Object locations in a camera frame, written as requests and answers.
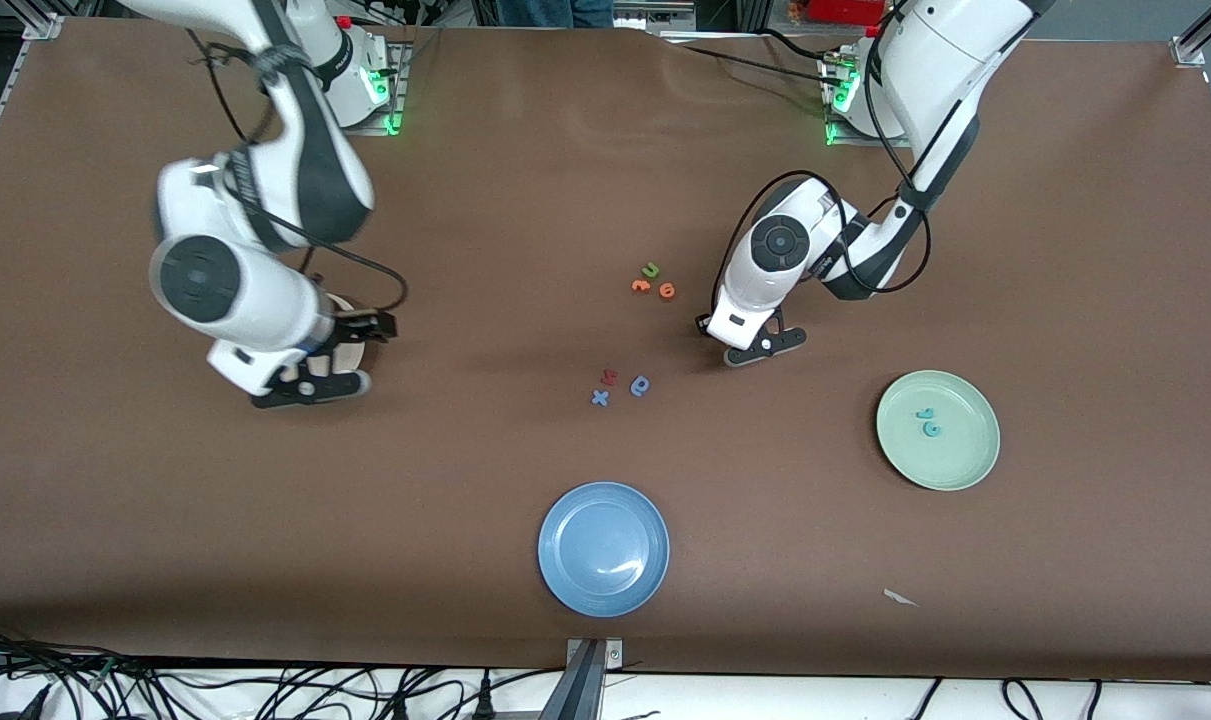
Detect blue plate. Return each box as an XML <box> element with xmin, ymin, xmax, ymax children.
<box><xmin>538</xmin><ymin>482</ymin><xmax>671</xmax><ymax>618</ymax></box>

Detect person in blue jeans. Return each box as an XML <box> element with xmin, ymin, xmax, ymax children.
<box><xmin>498</xmin><ymin>0</ymin><xmax>618</xmax><ymax>29</ymax></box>

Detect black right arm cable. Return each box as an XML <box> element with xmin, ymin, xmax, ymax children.
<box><xmin>185</xmin><ymin>28</ymin><xmax>409</xmax><ymax>316</ymax></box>

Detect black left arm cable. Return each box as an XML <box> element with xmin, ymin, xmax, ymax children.
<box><xmin>710</xmin><ymin>40</ymin><xmax>934</xmax><ymax>313</ymax></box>

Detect black base cable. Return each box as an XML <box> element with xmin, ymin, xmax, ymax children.
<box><xmin>665</xmin><ymin>33</ymin><xmax>846</xmax><ymax>91</ymax></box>

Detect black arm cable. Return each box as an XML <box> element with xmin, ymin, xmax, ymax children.
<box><xmin>185</xmin><ymin>28</ymin><xmax>409</xmax><ymax>316</ymax></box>
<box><xmin>710</xmin><ymin>40</ymin><xmax>934</xmax><ymax>313</ymax></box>

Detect tangled black floor cables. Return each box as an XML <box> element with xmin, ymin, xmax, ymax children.
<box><xmin>0</xmin><ymin>625</ymin><xmax>466</xmax><ymax>720</ymax></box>

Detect aluminium corner profile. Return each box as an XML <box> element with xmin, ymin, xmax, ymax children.
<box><xmin>1170</xmin><ymin>0</ymin><xmax>1211</xmax><ymax>67</ymax></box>

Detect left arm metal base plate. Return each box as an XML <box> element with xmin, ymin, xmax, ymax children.
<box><xmin>820</xmin><ymin>45</ymin><xmax>911</xmax><ymax>149</ymax></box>

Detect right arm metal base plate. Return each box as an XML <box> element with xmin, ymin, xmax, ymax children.
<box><xmin>343</xmin><ymin>38</ymin><xmax>412</xmax><ymax>137</ymax></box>

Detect green plate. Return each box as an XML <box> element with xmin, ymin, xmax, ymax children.
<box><xmin>876</xmin><ymin>370</ymin><xmax>1001</xmax><ymax>492</ymax></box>

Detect aluminium profile bracket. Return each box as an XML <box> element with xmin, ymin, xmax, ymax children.
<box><xmin>540</xmin><ymin>638</ymin><xmax>626</xmax><ymax>720</ymax></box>

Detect aluminium table edge rail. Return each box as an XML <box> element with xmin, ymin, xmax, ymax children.
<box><xmin>0</xmin><ymin>38</ymin><xmax>36</xmax><ymax>197</ymax></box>

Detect red box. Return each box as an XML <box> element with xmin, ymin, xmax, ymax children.
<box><xmin>808</xmin><ymin>0</ymin><xmax>892</xmax><ymax>27</ymax></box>

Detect brown beige plate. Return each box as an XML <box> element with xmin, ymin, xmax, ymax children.
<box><xmin>323</xmin><ymin>292</ymin><xmax>368</xmax><ymax>373</ymax></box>

